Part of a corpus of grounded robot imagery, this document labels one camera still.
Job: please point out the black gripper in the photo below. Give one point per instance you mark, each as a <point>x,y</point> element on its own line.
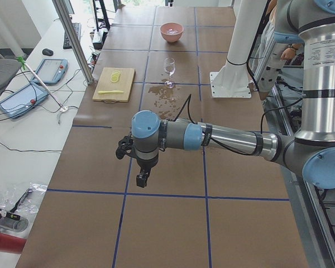
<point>146,164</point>

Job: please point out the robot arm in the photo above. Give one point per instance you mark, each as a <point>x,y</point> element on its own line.
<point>310,153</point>

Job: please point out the clear wine glass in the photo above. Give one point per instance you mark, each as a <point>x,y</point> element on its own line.
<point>169,68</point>

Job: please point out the ice cubes pile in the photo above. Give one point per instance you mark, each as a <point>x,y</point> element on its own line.
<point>172,32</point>

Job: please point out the yellow plastic knife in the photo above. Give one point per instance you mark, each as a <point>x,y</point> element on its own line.
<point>110,92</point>

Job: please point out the bamboo cutting board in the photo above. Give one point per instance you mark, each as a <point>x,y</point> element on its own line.
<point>104,83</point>

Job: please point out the metal rod with green clip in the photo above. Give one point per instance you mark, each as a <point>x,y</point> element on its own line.
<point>25,65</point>

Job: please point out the clear plastic bag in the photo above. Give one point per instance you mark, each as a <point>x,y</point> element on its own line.
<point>24,199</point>

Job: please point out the near blue teach pendant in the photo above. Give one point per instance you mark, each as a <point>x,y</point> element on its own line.
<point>20,102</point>

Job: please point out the blue teach pendant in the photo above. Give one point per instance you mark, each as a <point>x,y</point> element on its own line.
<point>20,102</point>
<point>51,71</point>

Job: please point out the far blue teach pendant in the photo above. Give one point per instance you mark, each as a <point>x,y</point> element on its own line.
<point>51,71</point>

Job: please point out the pink bowl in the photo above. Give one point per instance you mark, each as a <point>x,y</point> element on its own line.
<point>170,25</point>

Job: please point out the black computer mouse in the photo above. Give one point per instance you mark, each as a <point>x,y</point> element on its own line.
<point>47,52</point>

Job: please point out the red cylinder bottle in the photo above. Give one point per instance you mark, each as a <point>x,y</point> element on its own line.
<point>11,244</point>

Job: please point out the grey office chair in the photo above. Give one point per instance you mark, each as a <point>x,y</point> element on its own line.
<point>8,69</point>

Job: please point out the person in background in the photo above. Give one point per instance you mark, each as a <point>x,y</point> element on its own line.
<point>276,58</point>

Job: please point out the white camera mast with base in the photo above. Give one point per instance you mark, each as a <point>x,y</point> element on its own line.
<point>232,80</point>

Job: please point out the aluminium frame post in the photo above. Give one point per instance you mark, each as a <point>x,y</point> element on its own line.
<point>63,14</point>

